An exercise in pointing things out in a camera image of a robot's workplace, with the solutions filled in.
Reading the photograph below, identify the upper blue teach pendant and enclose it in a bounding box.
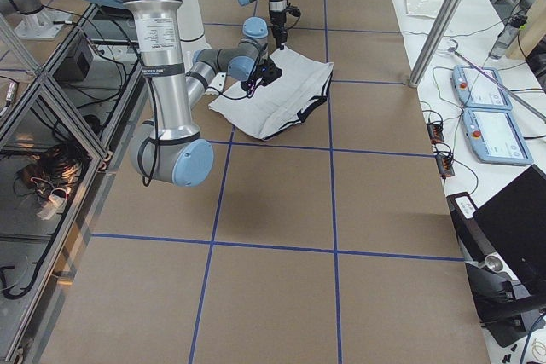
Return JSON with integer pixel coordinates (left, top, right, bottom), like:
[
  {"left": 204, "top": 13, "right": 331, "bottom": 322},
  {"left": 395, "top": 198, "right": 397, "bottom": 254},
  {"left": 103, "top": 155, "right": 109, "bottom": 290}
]
[{"left": 451, "top": 65, "right": 513, "bottom": 111}]

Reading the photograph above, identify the blue teach pendant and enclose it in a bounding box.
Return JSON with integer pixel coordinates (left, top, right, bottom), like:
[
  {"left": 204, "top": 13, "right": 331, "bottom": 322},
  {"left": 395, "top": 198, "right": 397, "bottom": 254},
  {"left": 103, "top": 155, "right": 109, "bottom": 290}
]
[
  {"left": 451, "top": 65, "right": 513, "bottom": 111},
  {"left": 462, "top": 108, "right": 533, "bottom": 166}
]

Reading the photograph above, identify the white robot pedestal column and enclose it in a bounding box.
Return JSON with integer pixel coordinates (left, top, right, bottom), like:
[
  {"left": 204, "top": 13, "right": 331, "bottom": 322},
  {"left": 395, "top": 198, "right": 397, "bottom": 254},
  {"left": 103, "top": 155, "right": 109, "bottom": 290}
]
[{"left": 166, "top": 0, "right": 211, "bottom": 71}]

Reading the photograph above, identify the lower blue teach pendant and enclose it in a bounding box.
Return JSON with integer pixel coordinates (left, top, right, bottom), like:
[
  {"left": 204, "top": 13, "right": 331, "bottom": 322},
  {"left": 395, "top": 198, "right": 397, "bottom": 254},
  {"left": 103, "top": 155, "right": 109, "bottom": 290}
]
[{"left": 462, "top": 108, "right": 533, "bottom": 166}]

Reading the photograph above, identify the metal reacher grabber tool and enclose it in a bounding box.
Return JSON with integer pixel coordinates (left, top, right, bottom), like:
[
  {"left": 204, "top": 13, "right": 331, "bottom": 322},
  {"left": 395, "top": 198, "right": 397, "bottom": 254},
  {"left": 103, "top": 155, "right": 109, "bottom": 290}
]
[{"left": 448, "top": 38, "right": 546, "bottom": 122}]

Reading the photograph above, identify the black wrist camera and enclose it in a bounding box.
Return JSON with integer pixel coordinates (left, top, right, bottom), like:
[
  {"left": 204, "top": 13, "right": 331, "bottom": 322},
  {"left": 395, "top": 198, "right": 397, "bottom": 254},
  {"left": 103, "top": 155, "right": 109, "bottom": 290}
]
[
  {"left": 241, "top": 58, "right": 282, "bottom": 98},
  {"left": 285, "top": 5, "right": 301, "bottom": 18}
]

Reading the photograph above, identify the grey cartoon print t-shirt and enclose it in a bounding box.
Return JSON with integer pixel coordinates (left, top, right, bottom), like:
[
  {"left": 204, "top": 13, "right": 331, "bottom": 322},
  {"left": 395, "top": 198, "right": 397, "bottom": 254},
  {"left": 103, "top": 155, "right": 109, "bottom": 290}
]
[{"left": 208, "top": 48, "right": 334, "bottom": 140}]

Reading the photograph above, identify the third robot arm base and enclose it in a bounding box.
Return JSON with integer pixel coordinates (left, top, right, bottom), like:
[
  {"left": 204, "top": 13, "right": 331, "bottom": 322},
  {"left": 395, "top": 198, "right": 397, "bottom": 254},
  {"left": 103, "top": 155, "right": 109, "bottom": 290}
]
[{"left": 1, "top": 0, "right": 72, "bottom": 40}]

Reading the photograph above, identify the orange black cable hub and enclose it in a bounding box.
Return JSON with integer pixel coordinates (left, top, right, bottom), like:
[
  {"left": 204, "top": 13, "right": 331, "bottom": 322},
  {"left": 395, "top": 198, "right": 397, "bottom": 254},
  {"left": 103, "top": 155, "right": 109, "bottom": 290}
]
[{"left": 427, "top": 122, "right": 444, "bottom": 144}]

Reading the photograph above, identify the black laptop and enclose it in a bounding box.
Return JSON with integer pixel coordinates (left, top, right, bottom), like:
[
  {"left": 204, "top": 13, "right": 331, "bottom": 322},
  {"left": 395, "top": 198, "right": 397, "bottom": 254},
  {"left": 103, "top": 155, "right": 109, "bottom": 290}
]
[{"left": 474, "top": 165, "right": 545, "bottom": 294}]

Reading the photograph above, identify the aluminium frame post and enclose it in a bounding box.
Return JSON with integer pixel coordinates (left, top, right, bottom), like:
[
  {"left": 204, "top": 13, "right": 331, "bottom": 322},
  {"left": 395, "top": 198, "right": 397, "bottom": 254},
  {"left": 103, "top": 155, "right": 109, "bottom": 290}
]
[{"left": 408, "top": 0, "right": 461, "bottom": 88}]

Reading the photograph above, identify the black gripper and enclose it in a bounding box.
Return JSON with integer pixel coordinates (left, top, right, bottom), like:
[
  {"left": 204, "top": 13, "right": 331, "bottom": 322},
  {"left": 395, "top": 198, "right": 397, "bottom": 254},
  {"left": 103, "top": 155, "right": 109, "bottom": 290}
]
[{"left": 269, "top": 10, "right": 287, "bottom": 50}]

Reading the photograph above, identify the clear plastic bag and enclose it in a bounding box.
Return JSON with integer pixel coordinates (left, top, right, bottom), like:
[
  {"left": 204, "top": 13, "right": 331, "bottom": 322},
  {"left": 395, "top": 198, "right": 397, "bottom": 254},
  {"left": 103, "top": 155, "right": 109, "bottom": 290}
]
[{"left": 405, "top": 0, "right": 444, "bottom": 19}]

